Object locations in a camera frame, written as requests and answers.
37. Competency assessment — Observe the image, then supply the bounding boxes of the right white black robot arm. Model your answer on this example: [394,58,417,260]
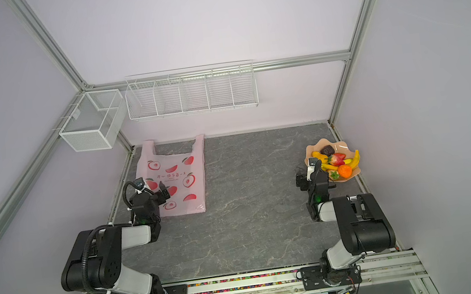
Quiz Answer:
[295,170,396,291]

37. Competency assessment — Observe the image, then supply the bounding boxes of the dark purple toy fruit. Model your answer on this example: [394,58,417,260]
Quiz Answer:
[320,145,335,157]

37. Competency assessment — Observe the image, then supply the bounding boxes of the aluminium frame profiles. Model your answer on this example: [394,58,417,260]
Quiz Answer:
[0,0,375,240]

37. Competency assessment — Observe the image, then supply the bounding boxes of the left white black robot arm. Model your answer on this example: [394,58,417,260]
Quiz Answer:
[61,179,186,294]

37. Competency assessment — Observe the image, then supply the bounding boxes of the orange toy tangerine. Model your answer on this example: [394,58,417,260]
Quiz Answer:
[337,164,353,179]

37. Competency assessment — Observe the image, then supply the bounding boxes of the yellow toy banana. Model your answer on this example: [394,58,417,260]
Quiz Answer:
[345,150,360,169]

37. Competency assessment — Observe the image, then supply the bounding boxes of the yellow green toy mango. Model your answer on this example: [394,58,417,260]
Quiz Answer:
[321,163,339,172]

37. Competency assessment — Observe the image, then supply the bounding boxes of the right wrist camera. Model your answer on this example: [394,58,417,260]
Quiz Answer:
[306,157,319,181]

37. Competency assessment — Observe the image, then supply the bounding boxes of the peach plastic fruit bowl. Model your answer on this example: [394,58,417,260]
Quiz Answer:
[304,138,361,183]

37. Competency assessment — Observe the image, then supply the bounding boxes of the long white wire basket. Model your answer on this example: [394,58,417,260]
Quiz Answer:
[125,60,259,121]

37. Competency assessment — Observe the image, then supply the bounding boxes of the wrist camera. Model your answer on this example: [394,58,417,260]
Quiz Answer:
[132,177,148,192]
[306,157,319,181]

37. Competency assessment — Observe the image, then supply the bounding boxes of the small white mesh basket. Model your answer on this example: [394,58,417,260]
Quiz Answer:
[60,89,127,152]

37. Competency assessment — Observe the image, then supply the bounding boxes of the pink printed plastic bag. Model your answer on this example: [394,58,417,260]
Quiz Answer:
[136,135,206,217]

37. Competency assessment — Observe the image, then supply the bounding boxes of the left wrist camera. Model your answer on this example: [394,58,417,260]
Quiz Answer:
[132,177,148,192]

